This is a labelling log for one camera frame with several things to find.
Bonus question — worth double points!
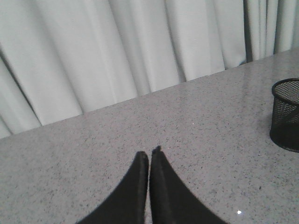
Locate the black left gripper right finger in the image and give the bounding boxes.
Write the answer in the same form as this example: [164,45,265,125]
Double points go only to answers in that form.
[149,146,225,224]

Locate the grey curtain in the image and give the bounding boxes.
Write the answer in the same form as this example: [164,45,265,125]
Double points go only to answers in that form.
[0,0,299,138]

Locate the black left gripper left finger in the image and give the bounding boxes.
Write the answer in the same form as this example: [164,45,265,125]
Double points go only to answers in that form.
[79,151,149,224]

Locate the black mesh pen bucket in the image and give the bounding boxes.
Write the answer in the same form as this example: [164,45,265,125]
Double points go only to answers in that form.
[270,78,299,152]

